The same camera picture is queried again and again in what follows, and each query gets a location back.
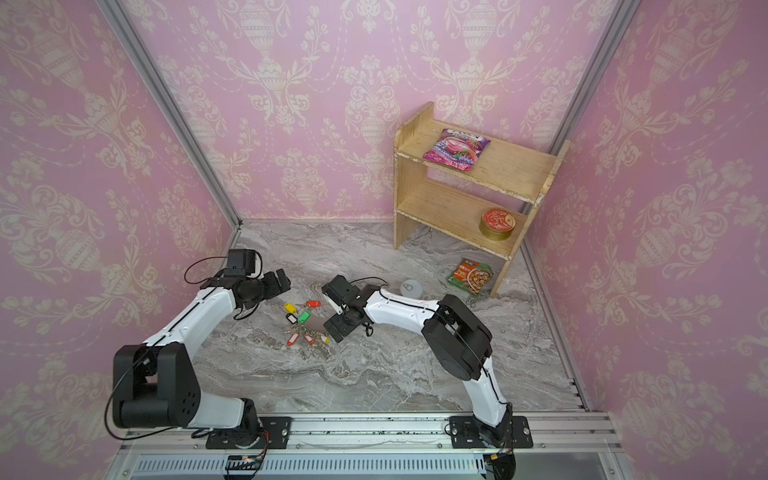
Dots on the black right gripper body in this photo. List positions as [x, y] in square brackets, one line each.
[344, 320]

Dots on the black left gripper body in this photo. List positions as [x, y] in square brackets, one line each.
[266, 287]

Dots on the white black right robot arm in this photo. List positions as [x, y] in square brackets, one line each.
[459, 340]

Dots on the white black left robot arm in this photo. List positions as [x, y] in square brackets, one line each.
[155, 385]

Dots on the green orange food packet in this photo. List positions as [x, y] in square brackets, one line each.
[470, 276]

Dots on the red round tin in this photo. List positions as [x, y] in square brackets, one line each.
[497, 224]

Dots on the pink snack packet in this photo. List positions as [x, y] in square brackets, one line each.
[457, 149]

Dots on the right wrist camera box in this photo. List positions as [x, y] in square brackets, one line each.
[339, 292]

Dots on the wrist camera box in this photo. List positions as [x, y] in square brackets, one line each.
[339, 292]
[240, 263]

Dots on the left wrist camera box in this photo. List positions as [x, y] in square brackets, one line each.
[240, 263]

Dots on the aluminium front rail base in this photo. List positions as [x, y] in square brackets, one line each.
[442, 445]

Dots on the aluminium corner frame post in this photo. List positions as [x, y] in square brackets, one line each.
[117, 17]

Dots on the right aluminium corner post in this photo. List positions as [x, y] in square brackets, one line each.
[616, 26]

